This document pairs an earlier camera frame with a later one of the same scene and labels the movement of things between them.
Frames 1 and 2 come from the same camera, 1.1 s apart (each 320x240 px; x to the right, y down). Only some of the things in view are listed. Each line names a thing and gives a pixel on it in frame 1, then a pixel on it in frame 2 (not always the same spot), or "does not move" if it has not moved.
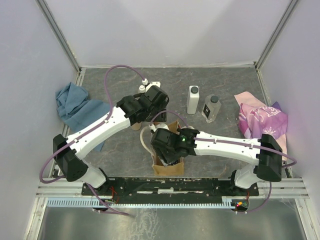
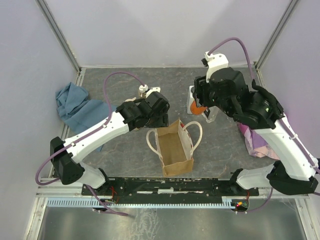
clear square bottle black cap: [211, 106] does not move
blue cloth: [77, 111] does not move
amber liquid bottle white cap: [142, 89] does not move
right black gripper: [166, 159] to [202, 84]
